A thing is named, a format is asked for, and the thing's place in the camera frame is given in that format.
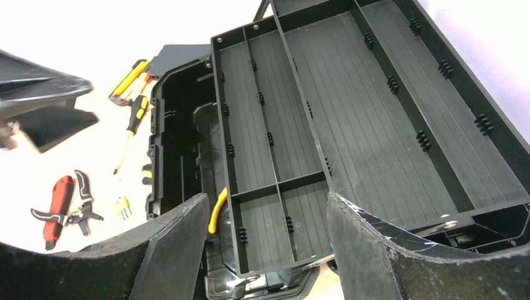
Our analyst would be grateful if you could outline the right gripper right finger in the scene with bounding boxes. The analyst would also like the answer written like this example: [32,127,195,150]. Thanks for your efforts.
[327,192,529,299]

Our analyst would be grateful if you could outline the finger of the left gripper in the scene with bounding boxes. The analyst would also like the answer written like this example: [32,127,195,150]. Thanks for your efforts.
[1,51,99,153]

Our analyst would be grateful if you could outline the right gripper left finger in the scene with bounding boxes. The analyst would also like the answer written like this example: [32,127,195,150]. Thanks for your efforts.
[1,193,210,299]

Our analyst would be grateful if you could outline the yellow handled long pliers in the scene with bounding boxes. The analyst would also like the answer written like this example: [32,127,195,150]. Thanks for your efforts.
[207,187,228,234]

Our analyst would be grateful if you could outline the yellow black long screwdriver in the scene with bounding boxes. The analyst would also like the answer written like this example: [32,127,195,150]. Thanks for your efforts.
[113,94,149,175]

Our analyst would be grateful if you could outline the black tool box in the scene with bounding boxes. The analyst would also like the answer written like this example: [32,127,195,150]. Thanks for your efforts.
[146,1,529,299]

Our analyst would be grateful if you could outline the yellow black screwdriver right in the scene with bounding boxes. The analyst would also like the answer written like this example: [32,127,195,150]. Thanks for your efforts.
[142,164,153,186]

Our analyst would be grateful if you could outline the black flat tray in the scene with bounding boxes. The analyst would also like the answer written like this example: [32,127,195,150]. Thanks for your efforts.
[147,44,211,80]

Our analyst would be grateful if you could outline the yellow handled pliers top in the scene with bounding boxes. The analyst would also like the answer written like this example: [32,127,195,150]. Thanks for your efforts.
[108,59,150,107]

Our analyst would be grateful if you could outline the red handled cutter pliers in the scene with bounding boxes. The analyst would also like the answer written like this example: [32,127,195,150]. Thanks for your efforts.
[30,175,74,251]

